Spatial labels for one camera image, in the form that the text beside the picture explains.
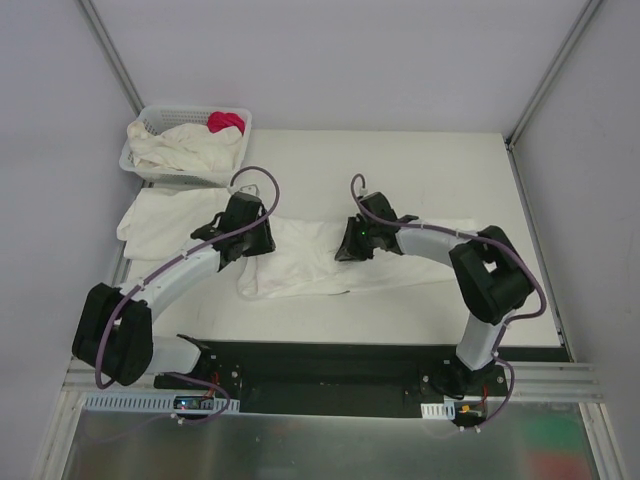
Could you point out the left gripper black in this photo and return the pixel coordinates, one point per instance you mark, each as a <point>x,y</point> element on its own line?
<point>261,236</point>

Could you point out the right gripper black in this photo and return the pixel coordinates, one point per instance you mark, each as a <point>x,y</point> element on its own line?
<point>350,242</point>

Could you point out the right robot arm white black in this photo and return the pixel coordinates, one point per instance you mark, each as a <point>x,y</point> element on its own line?
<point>490,275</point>

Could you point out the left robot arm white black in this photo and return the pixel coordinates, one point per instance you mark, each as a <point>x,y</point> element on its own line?
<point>115,330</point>

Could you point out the folded white t shirt stack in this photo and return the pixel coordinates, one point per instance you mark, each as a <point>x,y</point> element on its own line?
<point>161,220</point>

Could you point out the cream clothes in basket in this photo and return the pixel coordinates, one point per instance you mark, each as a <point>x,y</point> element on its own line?
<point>186,147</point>

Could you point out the red garment in basket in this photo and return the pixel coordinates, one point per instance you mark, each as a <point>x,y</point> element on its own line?
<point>218,121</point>

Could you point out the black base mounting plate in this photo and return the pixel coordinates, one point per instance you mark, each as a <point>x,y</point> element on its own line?
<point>357,380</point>

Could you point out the left white cable duct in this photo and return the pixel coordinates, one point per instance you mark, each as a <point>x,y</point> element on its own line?
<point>160,403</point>

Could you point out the white cable duct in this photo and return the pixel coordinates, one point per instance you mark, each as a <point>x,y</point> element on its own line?
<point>438,411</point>
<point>160,403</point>

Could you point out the right white cable duct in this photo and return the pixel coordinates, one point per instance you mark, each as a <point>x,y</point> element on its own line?
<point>438,411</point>

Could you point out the aluminium rail front right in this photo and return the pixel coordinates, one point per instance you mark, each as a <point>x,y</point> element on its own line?
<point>560,382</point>

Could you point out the aluminium rail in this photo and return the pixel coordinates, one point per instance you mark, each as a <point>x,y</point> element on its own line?
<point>560,382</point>
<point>81,376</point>

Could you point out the aluminium rail front left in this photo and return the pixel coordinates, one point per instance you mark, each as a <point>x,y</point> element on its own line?
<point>81,376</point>

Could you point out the left aluminium frame post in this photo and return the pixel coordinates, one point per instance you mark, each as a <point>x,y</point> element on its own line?
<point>99,31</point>

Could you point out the aluminium frame post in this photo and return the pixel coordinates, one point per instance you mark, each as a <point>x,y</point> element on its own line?
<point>99,31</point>
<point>585,18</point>

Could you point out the right aluminium frame post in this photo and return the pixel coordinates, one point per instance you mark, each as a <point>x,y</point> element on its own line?
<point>585,18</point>

